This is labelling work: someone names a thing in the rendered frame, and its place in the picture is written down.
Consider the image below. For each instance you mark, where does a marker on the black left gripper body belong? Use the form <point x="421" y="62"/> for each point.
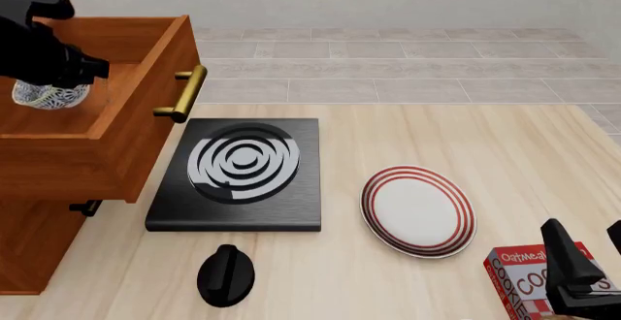
<point x="82" y="67"/>

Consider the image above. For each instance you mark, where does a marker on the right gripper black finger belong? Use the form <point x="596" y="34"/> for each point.
<point x="616" y="236"/>
<point x="565" y="258"/>

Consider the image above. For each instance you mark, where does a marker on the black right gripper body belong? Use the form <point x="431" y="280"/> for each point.
<point x="587" y="300"/>

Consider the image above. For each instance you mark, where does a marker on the patterned black white bowl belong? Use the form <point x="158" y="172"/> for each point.
<point x="48" y="96"/>

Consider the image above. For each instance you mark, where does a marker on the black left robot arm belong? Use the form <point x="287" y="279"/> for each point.
<point x="26" y="51"/>

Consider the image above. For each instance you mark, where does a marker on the wooden cabinet drawer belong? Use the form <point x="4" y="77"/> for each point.
<point x="140" y="116"/>

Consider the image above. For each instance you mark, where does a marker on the white plate with red rings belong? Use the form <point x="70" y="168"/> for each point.
<point x="417" y="212"/>

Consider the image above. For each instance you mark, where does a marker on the wooden cabinet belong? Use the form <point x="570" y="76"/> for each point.
<point x="34" y="240"/>

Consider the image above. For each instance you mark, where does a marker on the flat black stove plate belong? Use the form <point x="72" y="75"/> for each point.
<point x="242" y="203"/>

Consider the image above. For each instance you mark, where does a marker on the red oatmeal cookies box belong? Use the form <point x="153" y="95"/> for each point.
<point x="526" y="283"/>

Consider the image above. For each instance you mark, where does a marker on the round black stove knob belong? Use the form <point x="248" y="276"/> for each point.
<point x="225" y="280"/>

